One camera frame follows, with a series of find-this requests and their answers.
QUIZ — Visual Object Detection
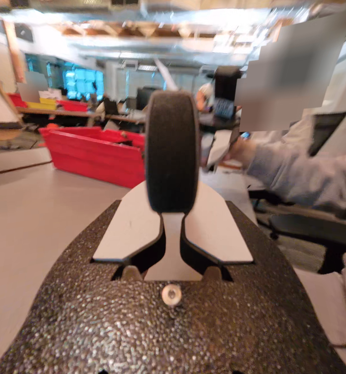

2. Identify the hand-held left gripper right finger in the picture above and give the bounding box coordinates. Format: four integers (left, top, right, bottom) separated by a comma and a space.
180, 181, 253, 277

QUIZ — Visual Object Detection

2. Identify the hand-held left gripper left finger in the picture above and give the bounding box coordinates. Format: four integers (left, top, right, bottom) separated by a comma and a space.
93, 181, 165, 273

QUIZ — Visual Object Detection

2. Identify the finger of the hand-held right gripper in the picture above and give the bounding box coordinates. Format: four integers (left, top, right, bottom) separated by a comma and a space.
207, 130, 232, 172

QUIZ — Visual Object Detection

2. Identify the black oval case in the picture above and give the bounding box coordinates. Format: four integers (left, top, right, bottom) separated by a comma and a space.
145, 90, 200, 214

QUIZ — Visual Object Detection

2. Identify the red plastic bin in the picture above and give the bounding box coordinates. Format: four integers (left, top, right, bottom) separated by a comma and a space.
39, 126, 147, 189

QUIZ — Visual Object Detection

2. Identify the person's right hand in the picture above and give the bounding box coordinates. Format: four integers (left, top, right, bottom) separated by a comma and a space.
224, 137, 258, 169

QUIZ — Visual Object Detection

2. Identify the black monitor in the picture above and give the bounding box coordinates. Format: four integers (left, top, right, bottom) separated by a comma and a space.
136, 87, 162, 110

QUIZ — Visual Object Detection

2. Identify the wooden background table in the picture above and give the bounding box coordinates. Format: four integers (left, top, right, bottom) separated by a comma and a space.
15, 107, 146, 124

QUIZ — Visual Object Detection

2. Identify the red storage crate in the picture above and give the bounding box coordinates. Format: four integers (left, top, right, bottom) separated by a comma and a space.
56, 100, 89, 113
8, 93, 28, 108

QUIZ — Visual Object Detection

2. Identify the person's clothed body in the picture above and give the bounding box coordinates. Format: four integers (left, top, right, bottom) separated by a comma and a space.
294, 248, 346, 374

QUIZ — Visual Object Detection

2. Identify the yellow storage crate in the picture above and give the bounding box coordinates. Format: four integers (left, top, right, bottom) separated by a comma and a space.
26, 98, 57, 111

